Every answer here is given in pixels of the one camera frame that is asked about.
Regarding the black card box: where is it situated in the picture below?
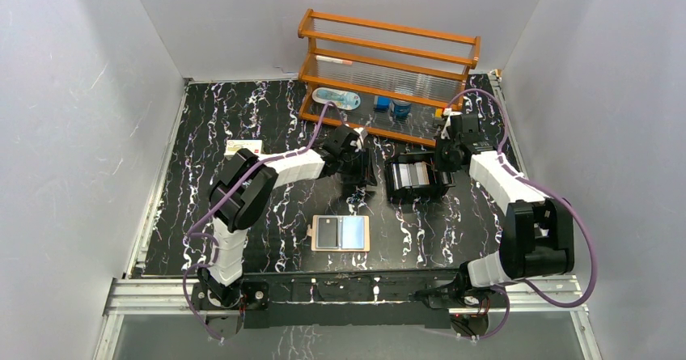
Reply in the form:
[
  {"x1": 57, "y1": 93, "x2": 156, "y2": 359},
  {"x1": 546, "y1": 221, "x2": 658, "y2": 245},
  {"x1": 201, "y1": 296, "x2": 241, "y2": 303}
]
[{"x1": 383, "y1": 151, "x2": 455, "y2": 204}]

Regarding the black VIP card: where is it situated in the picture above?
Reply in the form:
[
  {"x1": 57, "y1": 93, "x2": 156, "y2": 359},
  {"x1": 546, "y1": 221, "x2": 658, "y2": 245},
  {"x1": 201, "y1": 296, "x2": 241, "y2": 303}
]
[{"x1": 315, "y1": 217, "x2": 339, "y2": 250}]

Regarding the beige card holder wallet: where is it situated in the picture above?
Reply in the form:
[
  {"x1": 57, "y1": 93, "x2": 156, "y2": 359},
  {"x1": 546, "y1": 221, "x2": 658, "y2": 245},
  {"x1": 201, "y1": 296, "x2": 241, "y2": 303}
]
[{"x1": 307, "y1": 215, "x2": 371, "y2": 252}]

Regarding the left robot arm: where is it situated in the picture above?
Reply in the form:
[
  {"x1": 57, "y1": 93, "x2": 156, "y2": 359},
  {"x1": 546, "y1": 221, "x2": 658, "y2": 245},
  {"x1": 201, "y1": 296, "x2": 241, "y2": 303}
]
[{"x1": 197, "y1": 125, "x2": 375, "y2": 308}]

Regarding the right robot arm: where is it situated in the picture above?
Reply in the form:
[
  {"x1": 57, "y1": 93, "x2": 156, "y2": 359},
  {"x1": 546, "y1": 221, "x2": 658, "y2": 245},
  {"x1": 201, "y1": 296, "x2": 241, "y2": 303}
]
[{"x1": 434, "y1": 108, "x2": 574, "y2": 307}]

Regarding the stack of cards in box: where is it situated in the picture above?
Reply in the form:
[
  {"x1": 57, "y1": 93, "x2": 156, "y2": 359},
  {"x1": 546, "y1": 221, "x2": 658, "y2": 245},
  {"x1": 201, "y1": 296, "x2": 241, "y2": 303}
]
[{"x1": 392, "y1": 162, "x2": 430, "y2": 189}]

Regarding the blue white round jar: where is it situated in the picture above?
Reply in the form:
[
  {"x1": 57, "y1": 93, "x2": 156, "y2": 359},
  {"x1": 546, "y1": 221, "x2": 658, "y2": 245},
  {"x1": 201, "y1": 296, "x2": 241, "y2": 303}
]
[{"x1": 390, "y1": 99, "x2": 413, "y2": 119}]

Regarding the blue small box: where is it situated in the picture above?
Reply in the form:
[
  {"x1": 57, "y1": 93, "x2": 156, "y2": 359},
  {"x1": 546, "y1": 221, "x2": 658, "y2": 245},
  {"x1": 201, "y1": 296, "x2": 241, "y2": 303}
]
[{"x1": 373, "y1": 95, "x2": 392, "y2": 112}]

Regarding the orange wooden shelf rack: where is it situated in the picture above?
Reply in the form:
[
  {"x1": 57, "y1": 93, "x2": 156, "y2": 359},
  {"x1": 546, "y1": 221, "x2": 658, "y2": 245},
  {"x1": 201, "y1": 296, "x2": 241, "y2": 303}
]
[{"x1": 297, "y1": 9, "x2": 481, "y2": 146}]

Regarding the white pink marker pen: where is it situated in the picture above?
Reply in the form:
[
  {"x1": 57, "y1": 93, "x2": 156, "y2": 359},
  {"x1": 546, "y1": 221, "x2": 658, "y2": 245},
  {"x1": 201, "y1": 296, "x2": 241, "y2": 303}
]
[{"x1": 315, "y1": 55, "x2": 353, "y2": 66}]

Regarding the small white cardboard box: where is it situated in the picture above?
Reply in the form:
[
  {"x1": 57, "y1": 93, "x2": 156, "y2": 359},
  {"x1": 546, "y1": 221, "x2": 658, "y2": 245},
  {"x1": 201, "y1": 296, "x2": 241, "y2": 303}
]
[{"x1": 224, "y1": 139, "x2": 263, "y2": 159}]

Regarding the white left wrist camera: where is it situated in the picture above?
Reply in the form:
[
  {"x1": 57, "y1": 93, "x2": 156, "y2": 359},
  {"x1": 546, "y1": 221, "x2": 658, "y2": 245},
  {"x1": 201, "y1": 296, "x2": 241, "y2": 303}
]
[{"x1": 350, "y1": 127, "x2": 368, "y2": 149}]

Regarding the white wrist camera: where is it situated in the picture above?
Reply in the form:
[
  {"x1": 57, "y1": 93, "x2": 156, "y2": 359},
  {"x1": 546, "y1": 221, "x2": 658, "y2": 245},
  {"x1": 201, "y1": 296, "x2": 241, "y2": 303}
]
[
  {"x1": 440, "y1": 108, "x2": 463, "y2": 140},
  {"x1": 350, "y1": 127, "x2": 368, "y2": 149}
]

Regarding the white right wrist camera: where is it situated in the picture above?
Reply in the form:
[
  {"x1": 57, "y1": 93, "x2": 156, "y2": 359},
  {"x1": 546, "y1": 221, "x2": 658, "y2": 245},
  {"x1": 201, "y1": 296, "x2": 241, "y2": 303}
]
[{"x1": 440, "y1": 108, "x2": 463, "y2": 140}]

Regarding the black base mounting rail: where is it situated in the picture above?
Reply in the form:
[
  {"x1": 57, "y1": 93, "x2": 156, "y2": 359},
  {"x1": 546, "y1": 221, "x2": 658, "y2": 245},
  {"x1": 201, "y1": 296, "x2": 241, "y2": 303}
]
[{"x1": 189, "y1": 269, "x2": 506, "y2": 333}]

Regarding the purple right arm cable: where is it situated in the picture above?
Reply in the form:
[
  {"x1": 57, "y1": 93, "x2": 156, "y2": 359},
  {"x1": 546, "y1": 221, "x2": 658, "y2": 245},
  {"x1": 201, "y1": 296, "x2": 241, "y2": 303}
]
[{"x1": 443, "y1": 88, "x2": 599, "y2": 342}]

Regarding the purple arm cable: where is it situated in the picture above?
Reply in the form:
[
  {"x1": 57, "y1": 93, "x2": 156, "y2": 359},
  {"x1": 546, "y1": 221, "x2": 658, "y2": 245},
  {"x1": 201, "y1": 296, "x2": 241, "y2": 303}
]
[
  {"x1": 443, "y1": 88, "x2": 599, "y2": 342},
  {"x1": 180, "y1": 100, "x2": 349, "y2": 342}
]

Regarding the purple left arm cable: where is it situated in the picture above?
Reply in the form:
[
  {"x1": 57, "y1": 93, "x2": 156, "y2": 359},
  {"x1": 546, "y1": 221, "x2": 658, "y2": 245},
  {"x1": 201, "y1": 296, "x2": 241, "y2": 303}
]
[{"x1": 180, "y1": 100, "x2": 349, "y2": 342}]

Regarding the aluminium frame rail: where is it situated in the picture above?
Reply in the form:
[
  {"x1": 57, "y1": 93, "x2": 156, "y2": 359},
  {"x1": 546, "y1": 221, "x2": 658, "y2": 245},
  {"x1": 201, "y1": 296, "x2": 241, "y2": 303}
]
[{"x1": 104, "y1": 275, "x2": 588, "y2": 317}]

